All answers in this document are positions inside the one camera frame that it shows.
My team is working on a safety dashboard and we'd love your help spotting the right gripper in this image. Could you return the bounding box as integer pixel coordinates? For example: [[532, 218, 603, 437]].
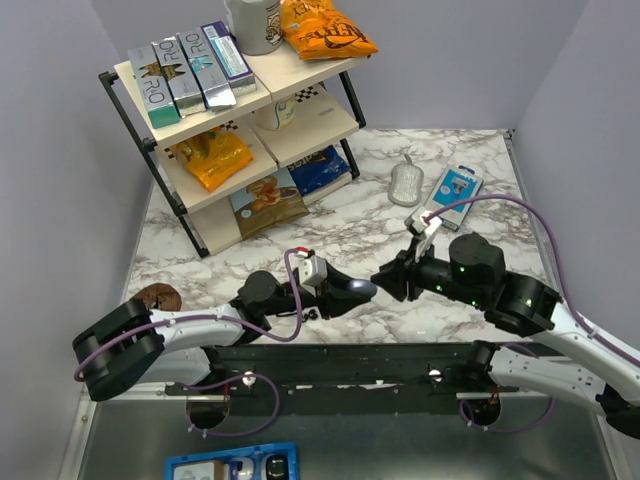
[[369, 235, 486, 308]]

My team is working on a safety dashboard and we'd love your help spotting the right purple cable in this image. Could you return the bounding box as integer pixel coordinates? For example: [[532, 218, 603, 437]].
[[422, 193, 640, 435]]

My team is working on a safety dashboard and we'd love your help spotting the purple cable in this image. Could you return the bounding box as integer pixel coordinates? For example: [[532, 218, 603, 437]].
[[73, 247, 311, 439], [422, 193, 640, 435]]

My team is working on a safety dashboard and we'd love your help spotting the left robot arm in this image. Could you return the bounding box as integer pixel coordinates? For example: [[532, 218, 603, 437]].
[[72, 266, 377, 402]]

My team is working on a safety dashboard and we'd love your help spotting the white cup middle shelf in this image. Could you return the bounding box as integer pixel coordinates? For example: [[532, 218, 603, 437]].
[[256, 95, 296, 131]]

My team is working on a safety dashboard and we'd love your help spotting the lavender earbud charging case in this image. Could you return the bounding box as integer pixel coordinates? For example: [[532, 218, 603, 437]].
[[348, 279, 377, 298]]

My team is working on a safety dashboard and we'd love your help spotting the silver blue toothpaste box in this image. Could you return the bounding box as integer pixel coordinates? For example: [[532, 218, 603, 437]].
[[178, 29, 236, 111]]

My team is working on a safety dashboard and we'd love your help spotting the blue razor package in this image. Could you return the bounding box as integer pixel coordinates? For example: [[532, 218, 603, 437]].
[[424, 165, 484, 231]]

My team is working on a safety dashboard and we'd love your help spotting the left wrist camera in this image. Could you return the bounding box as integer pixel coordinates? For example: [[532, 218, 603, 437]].
[[298, 255, 328, 288]]

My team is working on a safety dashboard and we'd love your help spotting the orange chips bag top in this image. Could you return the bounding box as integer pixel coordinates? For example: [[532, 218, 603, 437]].
[[280, 0, 378, 60]]

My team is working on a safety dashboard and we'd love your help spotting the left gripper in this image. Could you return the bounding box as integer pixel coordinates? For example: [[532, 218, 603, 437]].
[[263, 260, 371, 322]]

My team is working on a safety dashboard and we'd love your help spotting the grey printed mug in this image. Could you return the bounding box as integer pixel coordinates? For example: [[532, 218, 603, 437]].
[[224, 0, 283, 56]]

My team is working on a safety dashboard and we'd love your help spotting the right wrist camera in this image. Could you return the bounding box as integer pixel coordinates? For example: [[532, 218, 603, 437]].
[[404, 206, 442, 263]]

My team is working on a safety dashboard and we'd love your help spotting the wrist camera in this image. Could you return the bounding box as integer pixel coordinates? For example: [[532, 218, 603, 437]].
[[298, 255, 328, 288], [404, 206, 442, 263]]

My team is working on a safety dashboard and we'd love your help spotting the silver brown toothpaste box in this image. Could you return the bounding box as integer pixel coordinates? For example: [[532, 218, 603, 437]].
[[152, 37, 206, 118]]

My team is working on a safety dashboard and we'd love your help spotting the brown snack bag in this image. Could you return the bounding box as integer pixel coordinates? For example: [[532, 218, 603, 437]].
[[230, 168, 309, 240]]

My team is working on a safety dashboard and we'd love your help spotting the blue chips bag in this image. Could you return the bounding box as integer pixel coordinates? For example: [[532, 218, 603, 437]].
[[287, 146, 350, 197]]

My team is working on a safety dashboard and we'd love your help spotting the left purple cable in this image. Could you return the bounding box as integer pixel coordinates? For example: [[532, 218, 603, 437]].
[[73, 247, 311, 439]]

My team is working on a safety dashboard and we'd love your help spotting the orange snack bag middle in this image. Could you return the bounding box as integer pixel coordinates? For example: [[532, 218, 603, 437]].
[[170, 128, 254, 192]]

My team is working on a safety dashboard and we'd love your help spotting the purple white box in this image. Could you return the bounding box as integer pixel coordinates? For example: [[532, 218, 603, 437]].
[[201, 21, 257, 96]]

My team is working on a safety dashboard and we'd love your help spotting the black mounting rail base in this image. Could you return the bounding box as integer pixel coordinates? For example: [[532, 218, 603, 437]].
[[195, 341, 495, 416]]

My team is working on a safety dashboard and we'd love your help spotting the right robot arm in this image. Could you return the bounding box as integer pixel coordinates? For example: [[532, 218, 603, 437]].
[[371, 233, 639, 438]]

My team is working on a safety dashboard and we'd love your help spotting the teal silver toothpaste box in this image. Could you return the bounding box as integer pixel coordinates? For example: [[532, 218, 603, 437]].
[[127, 45, 180, 129]]

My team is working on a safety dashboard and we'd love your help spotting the three tier shelf rack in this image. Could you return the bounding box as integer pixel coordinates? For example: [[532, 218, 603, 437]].
[[99, 45, 366, 257]]

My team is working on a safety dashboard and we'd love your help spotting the blue tray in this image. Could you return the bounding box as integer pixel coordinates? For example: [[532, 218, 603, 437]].
[[164, 442, 300, 480]]

